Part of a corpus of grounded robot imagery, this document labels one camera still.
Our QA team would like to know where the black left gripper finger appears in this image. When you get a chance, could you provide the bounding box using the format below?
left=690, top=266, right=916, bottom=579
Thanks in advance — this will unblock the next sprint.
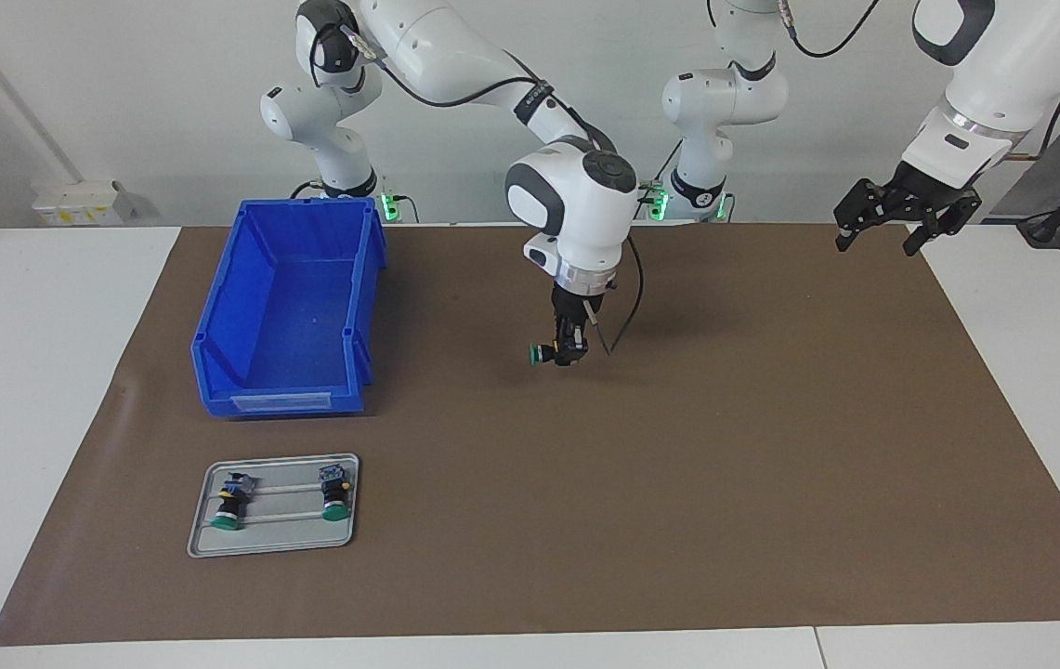
left=833, top=178, right=898, bottom=254
left=903, top=190, right=984, bottom=257

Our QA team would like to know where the brown table mat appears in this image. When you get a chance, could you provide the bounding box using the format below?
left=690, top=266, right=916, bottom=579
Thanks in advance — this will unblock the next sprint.
left=0, top=221, right=1060, bottom=648

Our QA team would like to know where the blue plastic storage bin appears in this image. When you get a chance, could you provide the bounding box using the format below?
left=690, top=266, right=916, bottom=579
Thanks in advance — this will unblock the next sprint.
left=190, top=197, right=388, bottom=419

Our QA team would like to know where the grey metal tray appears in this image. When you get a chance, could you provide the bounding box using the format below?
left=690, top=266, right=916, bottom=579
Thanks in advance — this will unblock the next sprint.
left=187, top=453, right=360, bottom=559

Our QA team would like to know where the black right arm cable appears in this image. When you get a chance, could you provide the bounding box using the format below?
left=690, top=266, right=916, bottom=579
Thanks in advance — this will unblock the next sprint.
left=309, top=23, right=647, bottom=359

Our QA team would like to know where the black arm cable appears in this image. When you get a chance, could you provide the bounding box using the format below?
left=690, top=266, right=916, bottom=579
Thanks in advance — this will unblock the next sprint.
left=309, top=23, right=647, bottom=359
left=779, top=0, right=1060, bottom=164

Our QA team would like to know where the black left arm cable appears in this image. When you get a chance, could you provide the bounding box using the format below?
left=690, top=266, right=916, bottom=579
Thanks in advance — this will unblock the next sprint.
left=779, top=0, right=1060, bottom=164

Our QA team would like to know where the black base cable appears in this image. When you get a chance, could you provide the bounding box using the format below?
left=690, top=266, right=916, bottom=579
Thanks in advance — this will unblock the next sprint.
left=636, top=139, right=684, bottom=222

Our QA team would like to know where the white wall power box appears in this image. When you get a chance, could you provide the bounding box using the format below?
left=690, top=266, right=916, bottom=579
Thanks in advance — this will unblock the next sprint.
left=32, top=179, right=136, bottom=228

